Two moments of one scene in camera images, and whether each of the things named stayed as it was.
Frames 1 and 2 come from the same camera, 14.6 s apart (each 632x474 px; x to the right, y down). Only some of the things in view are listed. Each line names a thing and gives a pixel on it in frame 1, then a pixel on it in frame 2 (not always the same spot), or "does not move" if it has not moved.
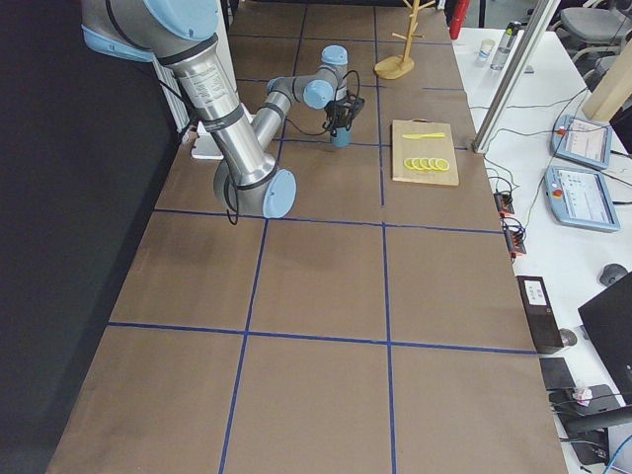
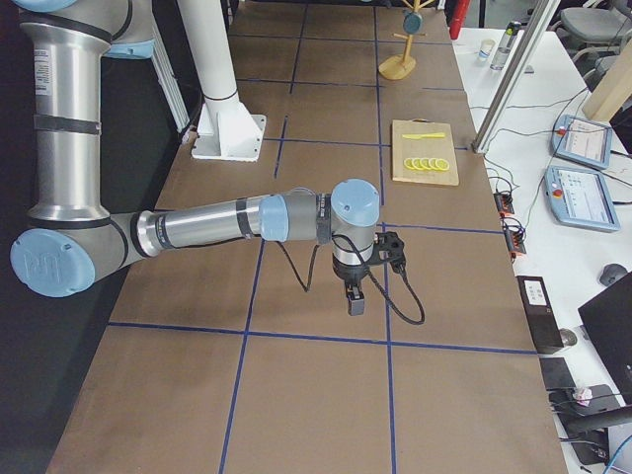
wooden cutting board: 424,151 does not move
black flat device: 556,373 does not move
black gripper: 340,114 → 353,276
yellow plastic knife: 415,136 does not move
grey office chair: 593,37 does not move
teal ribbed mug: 342,138 → 413,22
